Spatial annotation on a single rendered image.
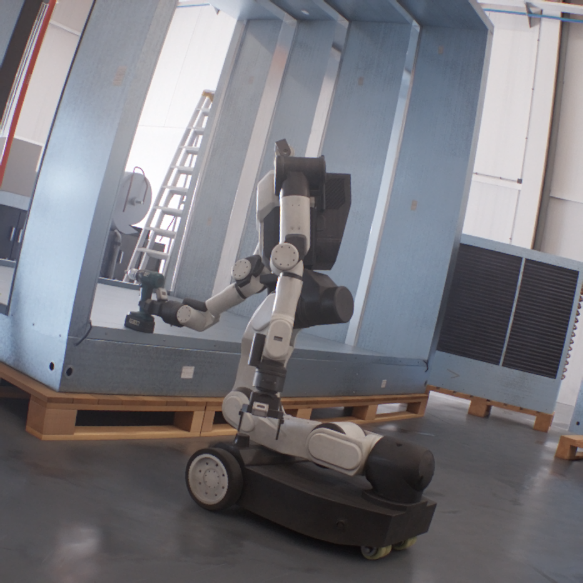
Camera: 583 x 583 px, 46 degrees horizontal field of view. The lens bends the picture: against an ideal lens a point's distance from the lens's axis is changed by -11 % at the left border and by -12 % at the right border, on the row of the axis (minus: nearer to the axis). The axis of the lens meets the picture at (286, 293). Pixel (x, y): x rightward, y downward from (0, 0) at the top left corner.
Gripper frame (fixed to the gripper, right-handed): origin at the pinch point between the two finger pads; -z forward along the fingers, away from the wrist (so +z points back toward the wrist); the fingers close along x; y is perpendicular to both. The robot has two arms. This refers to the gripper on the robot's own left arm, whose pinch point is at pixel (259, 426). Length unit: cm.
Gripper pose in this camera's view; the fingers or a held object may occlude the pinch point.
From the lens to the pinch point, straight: 221.7
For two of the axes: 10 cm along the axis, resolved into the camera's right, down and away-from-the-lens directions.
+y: 0.5, -1.6, -9.9
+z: 2.1, -9.6, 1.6
